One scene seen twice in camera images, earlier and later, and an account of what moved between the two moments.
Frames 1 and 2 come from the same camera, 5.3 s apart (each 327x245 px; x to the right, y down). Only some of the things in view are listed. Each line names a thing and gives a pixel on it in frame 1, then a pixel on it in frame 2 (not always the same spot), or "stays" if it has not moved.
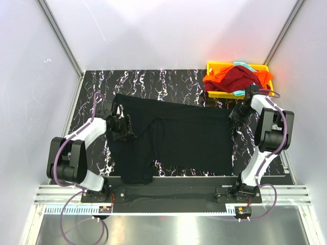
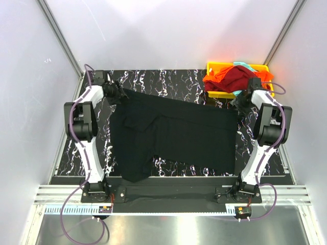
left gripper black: x=127 y=130 to x=119 y=93
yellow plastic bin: x=212 y=67 stays
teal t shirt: x=241 y=93 stays
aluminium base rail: x=72 y=195 stays
